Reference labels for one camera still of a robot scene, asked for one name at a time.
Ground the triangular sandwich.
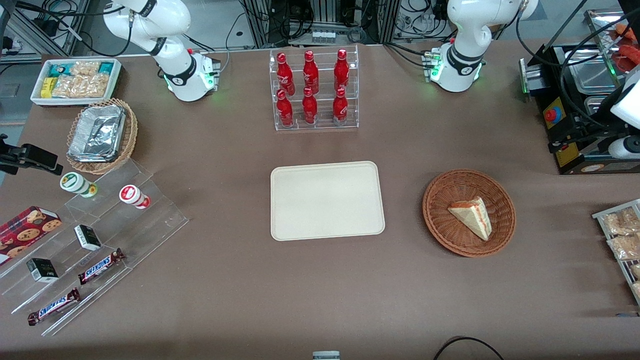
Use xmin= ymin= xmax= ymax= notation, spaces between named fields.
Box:
xmin=447 ymin=196 xmax=493 ymax=242

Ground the brown wicker basket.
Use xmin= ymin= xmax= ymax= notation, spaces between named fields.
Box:
xmin=422 ymin=169 xmax=517 ymax=258

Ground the cream plastic tray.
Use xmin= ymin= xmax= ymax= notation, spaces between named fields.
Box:
xmin=270 ymin=161 xmax=386 ymax=242

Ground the light wicker basket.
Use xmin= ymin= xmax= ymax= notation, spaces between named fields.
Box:
xmin=66 ymin=98 xmax=138 ymax=175

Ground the aluminium foil tray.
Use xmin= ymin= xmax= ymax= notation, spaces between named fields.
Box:
xmin=68 ymin=104 xmax=126 ymax=163

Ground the steel warmer pan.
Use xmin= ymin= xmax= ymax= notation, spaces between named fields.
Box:
xmin=555 ymin=47 xmax=619 ymax=94
xmin=584 ymin=96 xmax=614 ymax=119

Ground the black food warmer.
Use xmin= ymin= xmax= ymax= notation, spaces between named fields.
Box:
xmin=520 ymin=9 xmax=640 ymax=176

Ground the red sausage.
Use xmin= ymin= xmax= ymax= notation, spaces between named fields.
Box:
xmin=614 ymin=45 xmax=640 ymax=74

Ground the red cola bottle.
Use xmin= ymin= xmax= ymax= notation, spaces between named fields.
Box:
xmin=332 ymin=87 xmax=349 ymax=126
xmin=276 ymin=89 xmax=294 ymax=128
xmin=302 ymin=86 xmax=318 ymax=125
xmin=303 ymin=50 xmax=320 ymax=95
xmin=276 ymin=52 xmax=296 ymax=96
xmin=334 ymin=49 xmax=350 ymax=92

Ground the clear acrylic bottle rack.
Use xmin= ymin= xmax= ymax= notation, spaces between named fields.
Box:
xmin=269 ymin=45 xmax=360 ymax=132

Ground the clear acrylic stepped display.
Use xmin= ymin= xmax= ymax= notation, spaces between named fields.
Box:
xmin=0 ymin=159 xmax=190 ymax=337

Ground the red lid cup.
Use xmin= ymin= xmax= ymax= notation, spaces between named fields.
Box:
xmin=119 ymin=184 xmax=151 ymax=210

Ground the snickers bar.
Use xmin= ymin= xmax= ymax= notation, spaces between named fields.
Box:
xmin=78 ymin=248 xmax=126 ymax=286
xmin=27 ymin=288 xmax=81 ymax=327

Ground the clear cracker bag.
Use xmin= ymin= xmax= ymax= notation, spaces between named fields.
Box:
xmin=70 ymin=61 xmax=101 ymax=77
xmin=52 ymin=74 xmax=110 ymax=99

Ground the small black box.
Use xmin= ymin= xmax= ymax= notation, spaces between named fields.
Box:
xmin=74 ymin=224 xmax=102 ymax=252
xmin=26 ymin=258 xmax=59 ymax=284

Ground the green lid cup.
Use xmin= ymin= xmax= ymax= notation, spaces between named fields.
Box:
xmin=60 ymin=172 xmax=98 ymax=199

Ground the white plastic snack bin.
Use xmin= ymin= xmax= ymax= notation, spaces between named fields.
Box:
xmin=30 ymin=58 xmax=122 ymax=107

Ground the red cookie box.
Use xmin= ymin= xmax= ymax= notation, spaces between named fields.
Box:
xmin=0 ymin=206 xmax=63 ymax=266

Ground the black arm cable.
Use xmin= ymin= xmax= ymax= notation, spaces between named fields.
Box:
xmin=515 ymin=0 xmax=640 ymax=132

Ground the grey wire tray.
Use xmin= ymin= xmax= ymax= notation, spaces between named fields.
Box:
xmin=592 ymin=199 xmax=640 ymax=306

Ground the black floor cable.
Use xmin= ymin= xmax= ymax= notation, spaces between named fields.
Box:
xmin=432 ymin=336 xmax=506 ymax=360

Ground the aluminium frame rack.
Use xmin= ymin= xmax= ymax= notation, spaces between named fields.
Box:
xmin=240 ymin=0 xmax=403 ymax=49

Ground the black camera clamp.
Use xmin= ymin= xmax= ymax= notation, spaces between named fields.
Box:
xmin=0 ymin=134 xmax=64 ymax=176

